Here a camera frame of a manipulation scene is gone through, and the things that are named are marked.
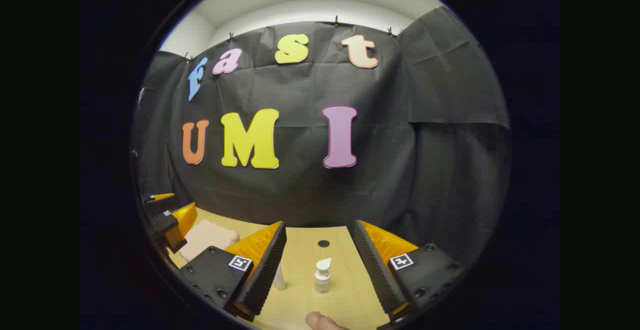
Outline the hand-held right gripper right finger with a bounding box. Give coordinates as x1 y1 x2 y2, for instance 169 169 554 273
352 219 466 328

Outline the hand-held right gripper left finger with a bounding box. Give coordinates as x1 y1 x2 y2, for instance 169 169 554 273
179 220 288 322

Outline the pink suitcase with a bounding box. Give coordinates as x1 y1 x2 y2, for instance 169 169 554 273
177 219 241 265

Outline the white pump bottle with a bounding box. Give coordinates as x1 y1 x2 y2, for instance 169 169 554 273
314 258 333 295

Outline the black backdrop cloth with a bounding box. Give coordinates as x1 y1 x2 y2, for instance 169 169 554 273
132 5 512 266

